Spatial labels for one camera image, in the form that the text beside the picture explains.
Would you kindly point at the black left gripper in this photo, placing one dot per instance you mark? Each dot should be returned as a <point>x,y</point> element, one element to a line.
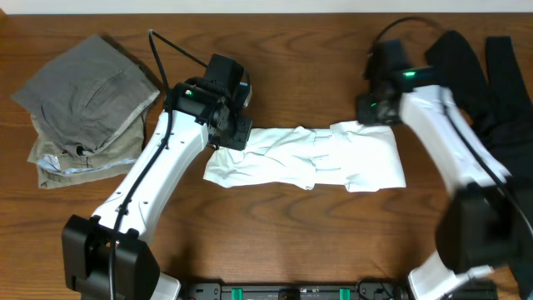
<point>235,136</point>

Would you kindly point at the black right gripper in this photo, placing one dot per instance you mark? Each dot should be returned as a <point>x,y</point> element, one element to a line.
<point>366,115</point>

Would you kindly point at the white t-shirt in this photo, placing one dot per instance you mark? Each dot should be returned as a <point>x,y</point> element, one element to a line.
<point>357,157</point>

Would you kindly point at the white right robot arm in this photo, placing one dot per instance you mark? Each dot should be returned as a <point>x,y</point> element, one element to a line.
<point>488,222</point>

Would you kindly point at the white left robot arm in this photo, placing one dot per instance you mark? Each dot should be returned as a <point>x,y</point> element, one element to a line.
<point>107,256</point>

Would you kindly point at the black garment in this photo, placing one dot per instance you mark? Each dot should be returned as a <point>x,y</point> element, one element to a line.
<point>495,99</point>

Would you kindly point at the grey folded trousers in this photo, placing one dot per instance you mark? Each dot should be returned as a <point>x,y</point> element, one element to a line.
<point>87,97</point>

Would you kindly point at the beige folded shorts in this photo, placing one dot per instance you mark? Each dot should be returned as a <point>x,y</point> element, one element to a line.
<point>57,168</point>

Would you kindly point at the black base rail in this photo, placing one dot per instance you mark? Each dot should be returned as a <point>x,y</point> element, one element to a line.
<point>359,291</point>

